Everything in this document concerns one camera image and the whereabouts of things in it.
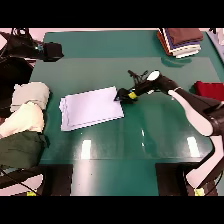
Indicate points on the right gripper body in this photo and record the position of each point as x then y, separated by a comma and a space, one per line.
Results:
128, 95

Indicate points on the white shirt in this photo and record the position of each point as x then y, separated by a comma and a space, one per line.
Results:
91, 108

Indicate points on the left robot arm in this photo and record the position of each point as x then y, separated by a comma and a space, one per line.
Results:
20, 46

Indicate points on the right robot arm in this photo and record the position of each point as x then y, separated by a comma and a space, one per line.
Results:
196, 110

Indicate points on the orange garment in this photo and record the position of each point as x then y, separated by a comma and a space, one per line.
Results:
163, 42

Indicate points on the white garment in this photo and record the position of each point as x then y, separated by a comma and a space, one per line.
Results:
188, 50

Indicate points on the red garment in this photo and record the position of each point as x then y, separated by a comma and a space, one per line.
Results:
210, 90

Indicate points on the brown garment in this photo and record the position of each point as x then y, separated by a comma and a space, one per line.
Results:
185, 35

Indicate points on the grey garment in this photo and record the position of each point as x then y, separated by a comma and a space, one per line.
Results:
30, 93

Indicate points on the cream garment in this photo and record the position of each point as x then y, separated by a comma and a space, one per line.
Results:
21, 120

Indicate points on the dark green garment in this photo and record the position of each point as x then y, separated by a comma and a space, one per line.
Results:
20, 150

